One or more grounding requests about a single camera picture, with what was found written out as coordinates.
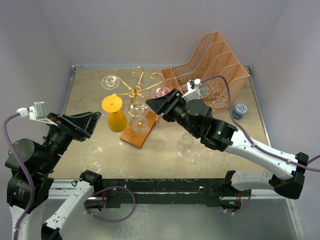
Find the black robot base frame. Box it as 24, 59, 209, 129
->
80, 170, 251, 210

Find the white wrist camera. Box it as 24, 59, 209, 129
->
16, 101, 57, 126
182, 78, 201, 102

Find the blue white round tin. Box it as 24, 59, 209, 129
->
232, 103, 248, 120

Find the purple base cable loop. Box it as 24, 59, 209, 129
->
83, 186, 137, 222

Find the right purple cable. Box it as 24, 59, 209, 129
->
199, 75, 320, 173

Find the orange plastic file organizer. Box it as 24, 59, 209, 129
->
161, 32, 249, 112

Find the gold wire wine glass rack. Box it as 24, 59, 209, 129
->
111, 66, 164, 149

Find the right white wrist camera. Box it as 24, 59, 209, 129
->
182, 78, 201, 102

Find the pink plastic wine glass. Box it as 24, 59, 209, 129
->
155, 88, 169, 98

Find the yellow plastic wine glass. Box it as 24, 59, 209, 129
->
101, 95, 128, 133

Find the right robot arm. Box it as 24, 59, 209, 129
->
145, 89, 308, 200

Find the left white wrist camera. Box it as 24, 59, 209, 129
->
16, 101, 57, 126

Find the clear wine glass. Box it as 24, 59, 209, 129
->
101, 75, 120, 90
128, 101, 149, 135
176, 132, 194, 159

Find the clear champagne flute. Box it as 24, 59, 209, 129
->
151, 86, 170, 99

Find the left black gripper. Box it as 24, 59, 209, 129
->
39, 110, 101, 172

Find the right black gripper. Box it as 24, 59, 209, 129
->
146, 88, 200, 137

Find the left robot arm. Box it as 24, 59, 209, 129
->
2, 108, 103, 240

